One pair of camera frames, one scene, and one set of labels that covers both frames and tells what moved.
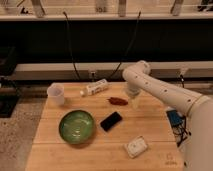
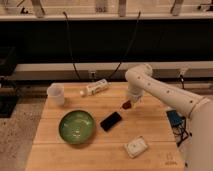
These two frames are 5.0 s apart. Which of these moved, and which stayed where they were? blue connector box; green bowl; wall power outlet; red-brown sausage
Moved: red-brown sausage
Stayed: green bowl; blue connector box; wall power outlet
